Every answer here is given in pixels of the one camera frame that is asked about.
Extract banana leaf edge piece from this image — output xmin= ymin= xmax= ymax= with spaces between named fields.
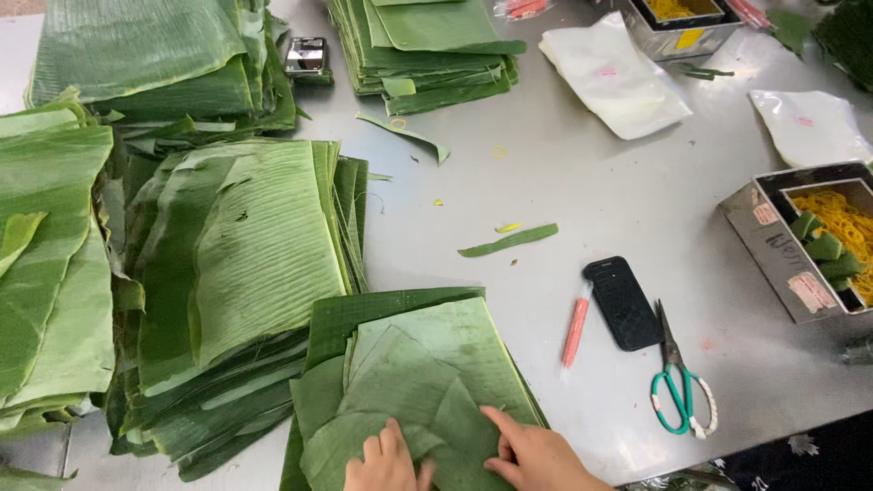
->
xmin=0 ymin=464 xmax=77 ymax=491

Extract metal box with pink labels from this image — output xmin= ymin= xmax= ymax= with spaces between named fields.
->
xmin=719 ymin=161 xmax=873 ymax=326

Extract black smartphone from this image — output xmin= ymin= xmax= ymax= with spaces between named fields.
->
xmin=583 ymin=256 xmax=666 ymax=353

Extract thin dark leaf scrap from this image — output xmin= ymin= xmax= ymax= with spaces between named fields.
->
xmin=674 ymin=62 xmax=736 ymax=82

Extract person's left hand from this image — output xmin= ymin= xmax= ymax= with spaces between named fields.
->
xmin=343 ymin=417 xmax=437 ymax=491

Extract green and white handled scissors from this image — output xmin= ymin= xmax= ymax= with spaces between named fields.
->
xmin=650 ymin=299 xmax=720 ymax=439

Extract clear plastic bag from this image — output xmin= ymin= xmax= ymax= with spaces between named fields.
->
xmin=749 ymin=89 xmax=873 ymax=169

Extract wide banana leaf stack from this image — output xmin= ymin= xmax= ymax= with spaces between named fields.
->
xmin=25 ymin=0 xmax=302 ymax=136

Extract bundle of orange packets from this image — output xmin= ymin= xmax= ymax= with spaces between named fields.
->
xmin=492 ymin=0 xmax=555 ymax=20

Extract pink stick packets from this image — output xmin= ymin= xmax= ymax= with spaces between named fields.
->
xmin=726 ymin=0 xmax=773 ymax=30

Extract heap of yellow rubber bands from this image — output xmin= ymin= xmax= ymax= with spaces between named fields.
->
xmin=791 ymin=190 xmax=873 ymax=306

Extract person's right hand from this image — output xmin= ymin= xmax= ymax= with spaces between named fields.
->
xmin=479 ymin=406 xmax=615 ymax=491

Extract person's dark floral clothing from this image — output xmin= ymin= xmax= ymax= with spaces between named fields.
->
xmin=709 ymin=408 xmax=873 ymax=491

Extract folded leaf pieces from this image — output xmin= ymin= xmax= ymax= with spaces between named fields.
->
xmin=790 ymin=210 xmax=868 ymax=293

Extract neat square banana leaf stack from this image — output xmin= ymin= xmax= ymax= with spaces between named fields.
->
xmin=326 ymin=0 xmax=528 ymax=117

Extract stack of white plastic bags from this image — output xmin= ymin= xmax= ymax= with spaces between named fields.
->
xmin=538 ymin=11 xmax=694 ymax=141

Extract small trimmed banana leaf stack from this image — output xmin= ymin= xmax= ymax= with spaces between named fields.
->
xmin=280 ymin=286 xmax=551 ymax=491

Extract small banana leaf piece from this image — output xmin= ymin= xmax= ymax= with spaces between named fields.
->
xmin=767 ymin=8 xmax=813 ymax=57

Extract metal box with yellow label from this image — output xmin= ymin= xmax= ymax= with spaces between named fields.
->
xmin=612 ymin=0 xmax=746 ymax=63

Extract orange stick packet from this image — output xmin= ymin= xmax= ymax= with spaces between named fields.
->
xmin=560 ymin=282 xmax=593 ymax=383

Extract bent banana leaf strip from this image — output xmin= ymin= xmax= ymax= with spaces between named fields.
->
xmin=355 ymin=112 xmax=452 ymax=167

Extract straight banana leaf strip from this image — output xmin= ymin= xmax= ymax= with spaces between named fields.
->
xmin=457 ymin=223 xmax=559 ymax=259

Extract dark green banana leaf heap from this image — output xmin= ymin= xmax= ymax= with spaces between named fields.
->
xmin=812 ymin=0 xmax=873 ymax=94

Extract small silver digital scale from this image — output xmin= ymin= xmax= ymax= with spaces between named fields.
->
xmin=283 ymin=37 xmax=334 ymax=86

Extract large ribbed banana leaf stack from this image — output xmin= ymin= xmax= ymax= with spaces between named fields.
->
xmin=105 ymin=138 xmax=372 ymax=482

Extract light green banana leaf pile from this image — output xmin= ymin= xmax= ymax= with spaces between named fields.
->
xmin=0 ymin=101 xmax=118 ymax=439

